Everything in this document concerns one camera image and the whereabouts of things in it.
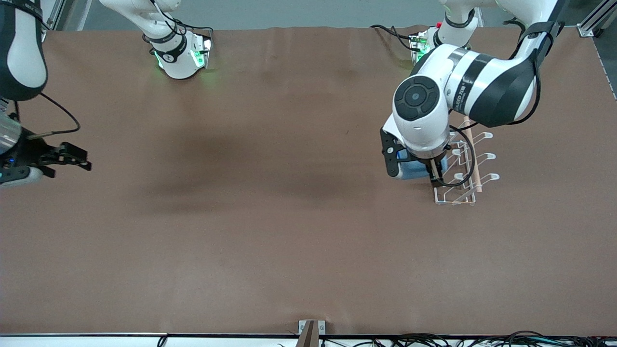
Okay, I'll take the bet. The blue plastic cup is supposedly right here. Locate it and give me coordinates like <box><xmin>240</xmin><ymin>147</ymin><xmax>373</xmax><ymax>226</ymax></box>
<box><xmin>396</xmin><ymin>148</ymin><xmax>450</xmax><ymax>182</ymax></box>

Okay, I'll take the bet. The brown table mat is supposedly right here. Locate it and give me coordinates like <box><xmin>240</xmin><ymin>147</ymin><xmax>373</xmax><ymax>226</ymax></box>
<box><xmin>0</xmin><ymin>27</ymin><xmax>617</xmax><ymax>336</ymax></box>

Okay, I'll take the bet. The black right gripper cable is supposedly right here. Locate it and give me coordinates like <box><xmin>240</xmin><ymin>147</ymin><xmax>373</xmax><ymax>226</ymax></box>
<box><xmin>10</xmin><ymin>92</ymin><xmax>81</xmax><ymax>139</ymax></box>

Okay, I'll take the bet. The white wire cup holder rack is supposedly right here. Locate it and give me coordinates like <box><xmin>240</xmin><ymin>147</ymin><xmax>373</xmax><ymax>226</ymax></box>
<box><xmin>431</xmin><ymin>116</ymin><xmax>500</xmax><ymax>206</ymax></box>

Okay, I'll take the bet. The black left arm base cable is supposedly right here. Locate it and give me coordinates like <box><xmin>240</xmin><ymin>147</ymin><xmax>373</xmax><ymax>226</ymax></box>
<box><xmin>370</xmin><ymin>24</ymin><xmax>416</xmax><ymax>52</ymax></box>

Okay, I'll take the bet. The black arm base cable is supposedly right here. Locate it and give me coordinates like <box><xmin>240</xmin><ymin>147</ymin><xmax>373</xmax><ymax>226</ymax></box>
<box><xmin>370</xmin><ymin>24</ymin><xmax>416</xmax><ymax>52</ymax></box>
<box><xmin>161</xmin><ymin>14</ymin><xmax>214</xmax><ymax>46</ymax></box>

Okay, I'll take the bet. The aluminium frame profile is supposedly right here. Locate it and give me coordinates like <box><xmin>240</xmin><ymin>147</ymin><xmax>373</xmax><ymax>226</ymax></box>
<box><xmin>577</xmin><ymin>0</ymin><xmax>617</xmax><ymax>38</ymax></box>
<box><xmin>41</xmin><ymin>0</ymin><xmax>66</xmax><ymax>32</ymax></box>

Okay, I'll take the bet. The black right arm base cable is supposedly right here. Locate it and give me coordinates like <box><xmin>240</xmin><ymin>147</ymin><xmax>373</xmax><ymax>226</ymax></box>
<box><xmin>161</xmin><ymin>14</ymin><xmax>214</xmax><ymax>46</ymax></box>

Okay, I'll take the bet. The black cable bundle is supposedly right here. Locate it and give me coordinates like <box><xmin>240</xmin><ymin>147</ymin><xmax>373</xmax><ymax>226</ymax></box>
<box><xmin>323</xmin><ymin>330</ymin><xmax>617</xmax><ymax>347</ymax></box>

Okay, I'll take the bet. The metal camera post bracket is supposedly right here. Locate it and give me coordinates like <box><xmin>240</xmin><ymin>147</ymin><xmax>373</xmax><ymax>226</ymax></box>
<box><xmin>295</xmin><ymin>320</ymin><xmax>326</xmax><ymax>347</ymax></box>

